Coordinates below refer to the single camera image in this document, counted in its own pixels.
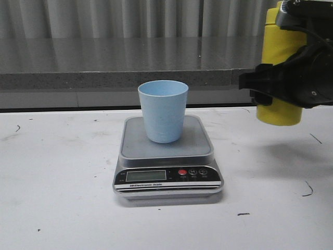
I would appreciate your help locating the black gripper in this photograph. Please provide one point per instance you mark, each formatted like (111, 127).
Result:
(305, 78)

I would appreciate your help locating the grey pleated curtain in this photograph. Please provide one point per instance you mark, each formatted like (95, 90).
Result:
(128, 19)

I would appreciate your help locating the grey stone counter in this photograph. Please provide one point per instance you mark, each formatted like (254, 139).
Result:
(104, 73)

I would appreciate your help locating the light blue plastic cup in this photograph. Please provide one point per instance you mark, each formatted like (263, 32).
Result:
(163, 104)

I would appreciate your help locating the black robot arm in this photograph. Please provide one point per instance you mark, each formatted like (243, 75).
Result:
(314, 18)

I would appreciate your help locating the silver electronic kitchen scale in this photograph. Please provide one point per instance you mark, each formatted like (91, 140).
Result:
(184, 168)

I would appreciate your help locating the yellow squeeze bottle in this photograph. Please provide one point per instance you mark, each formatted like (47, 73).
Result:
(278, 46)

